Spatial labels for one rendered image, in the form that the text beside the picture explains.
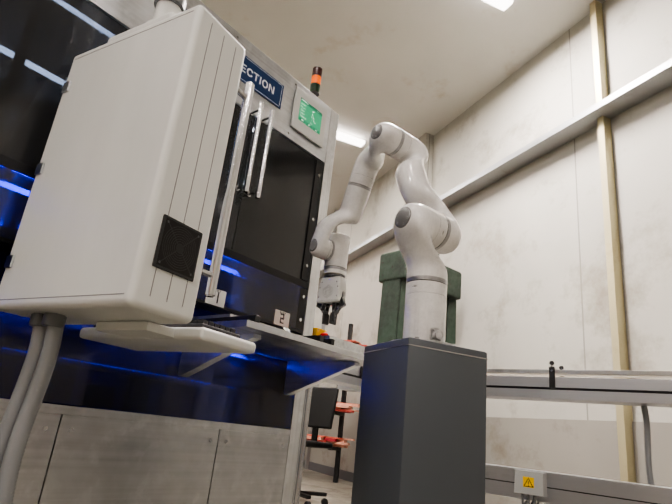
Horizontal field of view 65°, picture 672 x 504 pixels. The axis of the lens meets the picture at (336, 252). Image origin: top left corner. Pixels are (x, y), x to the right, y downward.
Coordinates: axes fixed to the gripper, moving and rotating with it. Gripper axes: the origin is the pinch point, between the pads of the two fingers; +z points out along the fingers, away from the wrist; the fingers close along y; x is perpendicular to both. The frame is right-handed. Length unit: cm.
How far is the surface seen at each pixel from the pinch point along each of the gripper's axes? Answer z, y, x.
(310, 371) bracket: 16.9, -18.0, 13.9
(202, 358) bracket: 20.4, -19.7, -36.1
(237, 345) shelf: 20, 19, -56
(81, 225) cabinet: 0, 2, -92
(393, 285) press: -99, -152, 268
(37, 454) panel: 52, -31, -73
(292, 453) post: 48, -31, 24
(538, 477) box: 46, 42, 93
